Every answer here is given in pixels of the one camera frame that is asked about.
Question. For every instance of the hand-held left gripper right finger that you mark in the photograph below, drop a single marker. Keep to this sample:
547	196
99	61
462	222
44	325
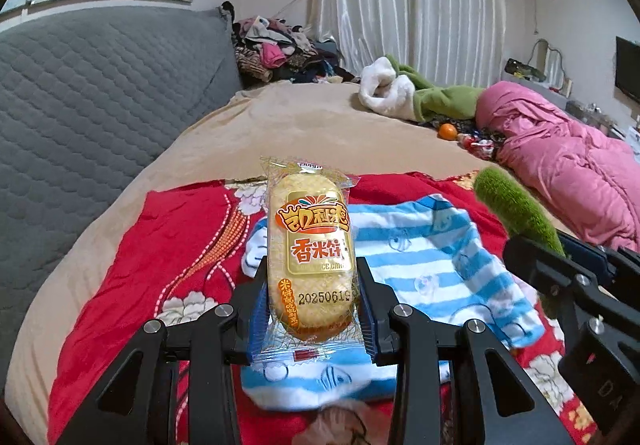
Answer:
368	325

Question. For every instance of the pile of wrapped candies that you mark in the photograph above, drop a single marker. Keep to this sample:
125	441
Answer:
480	142

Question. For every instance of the green and white robe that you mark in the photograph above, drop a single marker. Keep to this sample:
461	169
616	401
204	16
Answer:
440	97

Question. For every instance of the blue striped cloth lined tray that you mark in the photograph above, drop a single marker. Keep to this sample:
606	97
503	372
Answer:
425	265

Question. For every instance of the cluttered dresser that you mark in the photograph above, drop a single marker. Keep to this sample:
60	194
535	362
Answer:
590	107

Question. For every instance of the yellow rice cracker packet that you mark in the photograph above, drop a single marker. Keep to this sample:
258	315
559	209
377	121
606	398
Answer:
312	250

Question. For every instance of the red floral blanket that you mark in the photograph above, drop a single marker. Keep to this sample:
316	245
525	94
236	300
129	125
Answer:
175	245

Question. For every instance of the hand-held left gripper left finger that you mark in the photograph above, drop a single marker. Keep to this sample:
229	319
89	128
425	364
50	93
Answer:
257	320

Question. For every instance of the arched vanity mirror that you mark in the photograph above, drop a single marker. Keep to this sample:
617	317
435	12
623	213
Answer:
547	57

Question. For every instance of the grey quilted headboard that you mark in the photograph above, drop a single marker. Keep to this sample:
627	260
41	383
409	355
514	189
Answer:
100	100

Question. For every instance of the green fuzzy scrunchie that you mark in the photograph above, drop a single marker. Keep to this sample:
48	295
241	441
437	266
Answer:
510	205

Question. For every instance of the pink quilt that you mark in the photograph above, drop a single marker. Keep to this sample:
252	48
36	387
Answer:
565	150

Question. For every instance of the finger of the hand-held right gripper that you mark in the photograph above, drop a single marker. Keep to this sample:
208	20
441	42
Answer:
545	267
587	251

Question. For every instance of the orange fruit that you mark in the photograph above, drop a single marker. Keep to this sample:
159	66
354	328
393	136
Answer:
447	131

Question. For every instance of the pile of clothes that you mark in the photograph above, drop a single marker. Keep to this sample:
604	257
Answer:
280	47

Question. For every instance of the white curtains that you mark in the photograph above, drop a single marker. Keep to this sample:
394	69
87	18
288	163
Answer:
415	0

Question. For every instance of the black television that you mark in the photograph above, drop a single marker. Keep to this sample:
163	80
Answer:
629	70

